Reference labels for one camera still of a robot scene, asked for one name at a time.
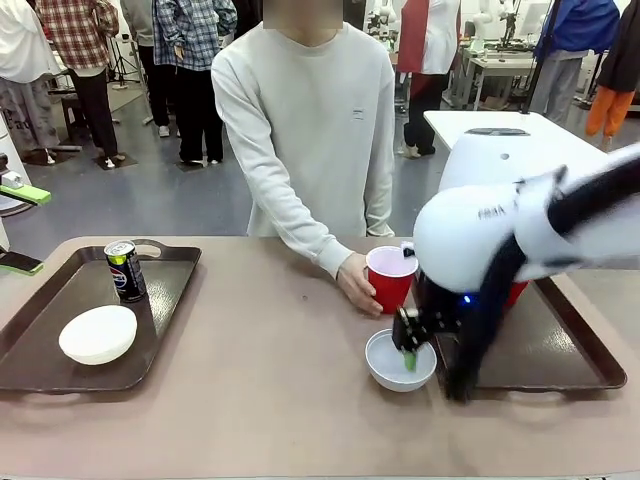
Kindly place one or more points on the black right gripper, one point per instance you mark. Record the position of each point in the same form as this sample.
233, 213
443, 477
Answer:
442, 310

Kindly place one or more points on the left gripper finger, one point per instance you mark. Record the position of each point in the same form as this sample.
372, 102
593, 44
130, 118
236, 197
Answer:
20, 262
20, 195

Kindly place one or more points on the red plastic cup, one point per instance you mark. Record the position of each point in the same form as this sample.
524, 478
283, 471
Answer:
392, 290
517, 294

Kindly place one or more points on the white paper bowl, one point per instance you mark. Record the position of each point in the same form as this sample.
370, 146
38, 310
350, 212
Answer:
390, 372
97, 335

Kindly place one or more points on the person's left forearm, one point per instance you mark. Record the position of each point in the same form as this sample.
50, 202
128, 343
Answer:
380, 210

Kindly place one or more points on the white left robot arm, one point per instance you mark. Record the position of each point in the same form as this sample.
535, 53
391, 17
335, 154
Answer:
5, 145

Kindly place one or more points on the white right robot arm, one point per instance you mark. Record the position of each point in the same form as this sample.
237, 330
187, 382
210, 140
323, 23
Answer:
460, 230

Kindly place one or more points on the person's right forearm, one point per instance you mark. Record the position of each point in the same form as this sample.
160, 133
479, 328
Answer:
305, 235

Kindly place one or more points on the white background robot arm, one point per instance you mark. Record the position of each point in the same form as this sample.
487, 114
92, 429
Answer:
482, 22

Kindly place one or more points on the person's right hand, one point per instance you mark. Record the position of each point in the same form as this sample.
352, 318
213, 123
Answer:
356, 282

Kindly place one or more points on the black Pepsi can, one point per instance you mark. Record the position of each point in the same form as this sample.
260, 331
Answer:
127, 275

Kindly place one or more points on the dark brown serving tray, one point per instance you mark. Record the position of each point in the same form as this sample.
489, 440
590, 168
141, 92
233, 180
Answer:
545, 345
165, 300

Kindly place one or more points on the bystander in white shirt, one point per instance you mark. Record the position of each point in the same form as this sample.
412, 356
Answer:
25, 45

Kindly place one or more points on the black tripod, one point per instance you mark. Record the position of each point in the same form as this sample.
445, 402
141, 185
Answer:
120, 65

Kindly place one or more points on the bystander in red plaid shirt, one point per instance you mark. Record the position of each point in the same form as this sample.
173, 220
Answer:
75, 30

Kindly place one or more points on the bystander in grey top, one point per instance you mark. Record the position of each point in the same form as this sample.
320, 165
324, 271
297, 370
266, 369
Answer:
150, 75

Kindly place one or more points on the white domed machine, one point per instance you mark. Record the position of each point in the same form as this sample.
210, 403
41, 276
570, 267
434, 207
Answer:
500, 160

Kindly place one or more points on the white table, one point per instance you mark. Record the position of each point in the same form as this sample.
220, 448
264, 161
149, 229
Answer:
450, 125

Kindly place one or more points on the bystander in blue plaid shirt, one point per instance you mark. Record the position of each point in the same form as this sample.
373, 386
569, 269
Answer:
190, 35

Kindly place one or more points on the person in cream sweater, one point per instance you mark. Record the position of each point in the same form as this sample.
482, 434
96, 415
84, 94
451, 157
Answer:
310, 125

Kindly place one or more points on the grey workbench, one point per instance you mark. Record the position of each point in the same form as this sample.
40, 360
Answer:
495, 75

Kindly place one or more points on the black pole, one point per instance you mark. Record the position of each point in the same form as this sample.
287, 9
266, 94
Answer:
537, 65

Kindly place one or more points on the bystander in orange trousers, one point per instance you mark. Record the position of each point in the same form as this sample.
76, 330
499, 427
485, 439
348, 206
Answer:
612, 107

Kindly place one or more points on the bystander in red white top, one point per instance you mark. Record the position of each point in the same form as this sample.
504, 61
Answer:
425, 35

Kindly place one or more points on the bystander in blue jacket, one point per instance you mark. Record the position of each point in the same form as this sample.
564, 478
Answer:
570, 25

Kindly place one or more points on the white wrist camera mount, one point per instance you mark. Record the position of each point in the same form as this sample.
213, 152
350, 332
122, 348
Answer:
407, 250

